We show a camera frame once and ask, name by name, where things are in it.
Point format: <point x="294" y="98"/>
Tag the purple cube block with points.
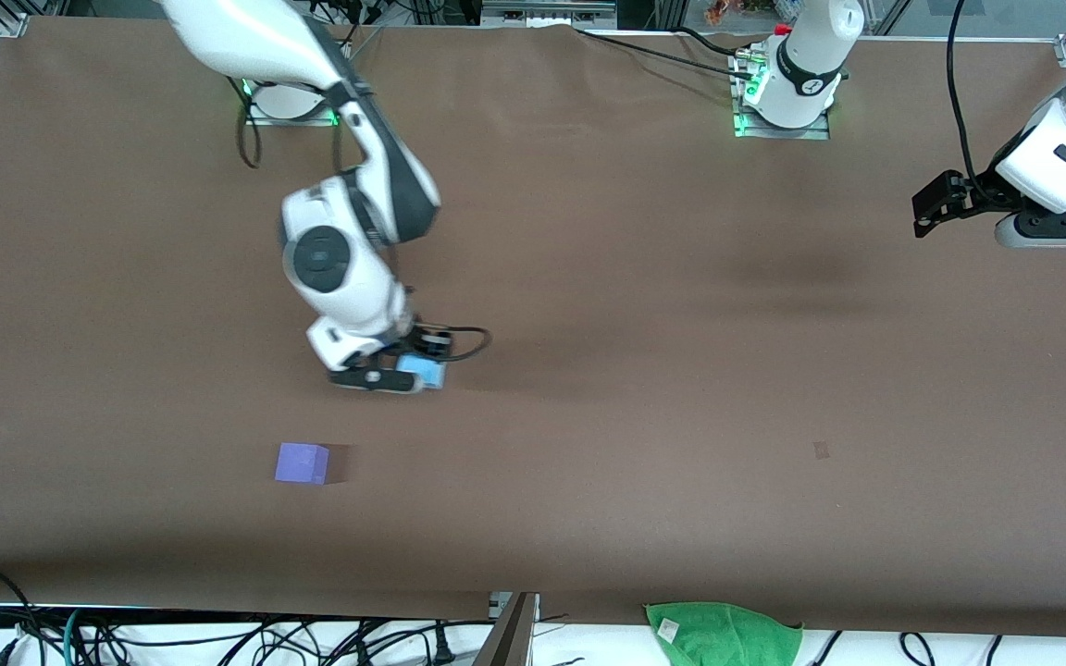
<point x="302" y="462"/>

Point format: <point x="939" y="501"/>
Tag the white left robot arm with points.
<point x="811" y="65"/>

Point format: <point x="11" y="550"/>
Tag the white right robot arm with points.
<point x="246" y="37"/>

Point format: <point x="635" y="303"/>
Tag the green cloth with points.
<point x="723" y="634"/>

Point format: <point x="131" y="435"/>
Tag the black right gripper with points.
<point x="424" y="341"/>

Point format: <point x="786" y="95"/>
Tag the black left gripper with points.
<point x="975" y="191"/>

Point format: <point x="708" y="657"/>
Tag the light blue cube block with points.
<point x="427" y="373"/>

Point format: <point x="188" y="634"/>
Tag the aluminium frame post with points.
<point x="510" y="634"/>

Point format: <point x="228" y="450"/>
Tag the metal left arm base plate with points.
<point x="778" y="133"/>

